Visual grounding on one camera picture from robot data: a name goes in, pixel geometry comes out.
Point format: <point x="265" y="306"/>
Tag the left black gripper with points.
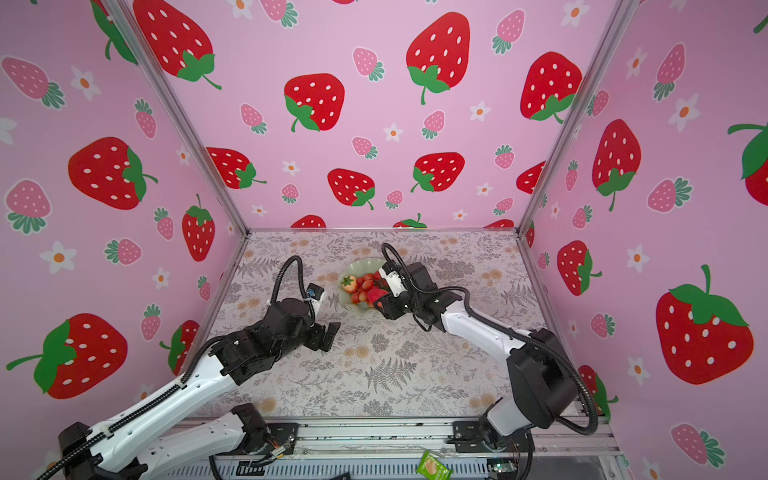
<point x="319" y="329"/>

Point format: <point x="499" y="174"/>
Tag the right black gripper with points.
<point x="388" y="307"/>

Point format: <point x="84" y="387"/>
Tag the pale red fake strawberry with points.
<point x="349" y="284"/>

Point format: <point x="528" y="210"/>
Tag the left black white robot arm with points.
<point x="137" y="444"/>

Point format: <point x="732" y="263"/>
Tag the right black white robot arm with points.
<point x="542" y="381"/>

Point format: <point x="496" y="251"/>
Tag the light green scalloped fruit bowl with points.
<point x="358" y="269"/>

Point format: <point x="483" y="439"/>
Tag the floral patterned table mat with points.
<point x="378" y="367"/>

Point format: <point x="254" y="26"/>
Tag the green snack packet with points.
<point x="432" y="469"/>

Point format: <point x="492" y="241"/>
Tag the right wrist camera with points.
<point x="395" y="283"/>

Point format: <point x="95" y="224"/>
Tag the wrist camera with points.
<point x="315" y="295"/>
<point x="395" y="283"/>

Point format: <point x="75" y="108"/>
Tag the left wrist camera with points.
<point x="315" y="295"/>

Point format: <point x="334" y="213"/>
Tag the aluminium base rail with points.
<point x="392" y="448"/>

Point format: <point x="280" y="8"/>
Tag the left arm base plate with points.
<point x="263" y="440"/>

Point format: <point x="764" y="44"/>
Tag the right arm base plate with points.
<point x="474" y="436"/>

